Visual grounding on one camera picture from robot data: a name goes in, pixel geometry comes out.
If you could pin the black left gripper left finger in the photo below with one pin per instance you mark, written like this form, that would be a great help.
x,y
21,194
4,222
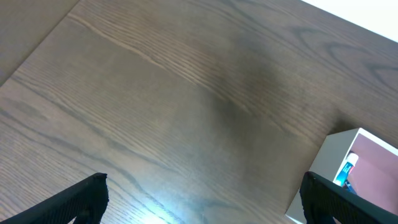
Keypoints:
x,y
84,202

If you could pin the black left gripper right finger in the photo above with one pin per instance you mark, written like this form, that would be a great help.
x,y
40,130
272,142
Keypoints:
x,y
325,202

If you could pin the small teal toothpaste tube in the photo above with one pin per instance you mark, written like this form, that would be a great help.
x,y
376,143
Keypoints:
x,y
348,165

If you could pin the blue disposable razor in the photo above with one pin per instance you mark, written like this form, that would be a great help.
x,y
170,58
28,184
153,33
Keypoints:
x,y
347,186

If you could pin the white box with pink interior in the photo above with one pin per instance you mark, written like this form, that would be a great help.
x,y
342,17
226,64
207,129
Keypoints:
x,y
374,176

